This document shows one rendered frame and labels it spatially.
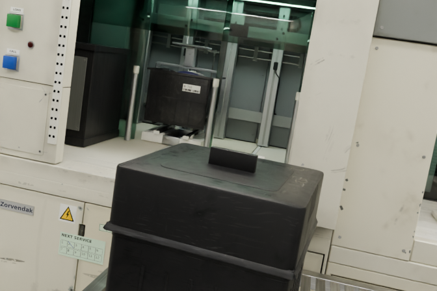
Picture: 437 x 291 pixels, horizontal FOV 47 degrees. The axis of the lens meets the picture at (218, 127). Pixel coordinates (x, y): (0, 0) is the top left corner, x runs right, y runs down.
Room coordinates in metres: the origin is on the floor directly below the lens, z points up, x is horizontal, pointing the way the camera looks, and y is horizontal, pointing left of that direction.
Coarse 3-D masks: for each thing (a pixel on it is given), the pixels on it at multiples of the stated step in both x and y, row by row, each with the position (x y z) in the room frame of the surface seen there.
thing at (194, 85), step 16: (192, 48) 1.75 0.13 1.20; (208, 48) 1.76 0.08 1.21; (160, 64) 1.80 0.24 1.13; (176, 64) 1.77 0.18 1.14; (192, 64) 1.75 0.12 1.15; (160, 80) 1.68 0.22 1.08; (176, 80) 1.67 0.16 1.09; (192, 80) 1.66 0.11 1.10; (208, 80) 1.66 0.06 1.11; (160, 96) 1.68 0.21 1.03; (176, 96) 1.67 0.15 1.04; (192, 96) 1.66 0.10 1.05; (208, 96) 1.66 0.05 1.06; (144, 112) 1.69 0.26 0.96; (160, 112) 1.68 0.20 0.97; (176, 112) 1.67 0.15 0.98; (192, 112) 1.66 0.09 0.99; (160, 128) 1.72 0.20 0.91; (192, 128) 1.66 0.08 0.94
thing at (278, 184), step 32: (128, 160) 0.76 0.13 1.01; (160, 160) 0.79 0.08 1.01; (192, 160) 0.82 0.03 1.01; (224, 160) 0.82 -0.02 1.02; (256, 160) 0.81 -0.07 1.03; (128, 192) 0.71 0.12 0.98; (160, 192) 0.70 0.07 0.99; (192, 192) 0.68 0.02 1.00; (224, 192) 0.67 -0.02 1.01; (256, 192) 0.69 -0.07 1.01; (288, 192) 0.71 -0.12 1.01; (320, 192) 0.89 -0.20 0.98; (128, 224) 0.71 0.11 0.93; (160, 224) 0.70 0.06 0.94; (192, 224) 0.68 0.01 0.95; (224, 224) 0.67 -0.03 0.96; (256, 224) 0.66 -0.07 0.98; (288, 224) 0.65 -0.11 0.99; (224, 256) 0.67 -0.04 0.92; (256, 256) 0.66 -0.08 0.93; (288, 256) 0.64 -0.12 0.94
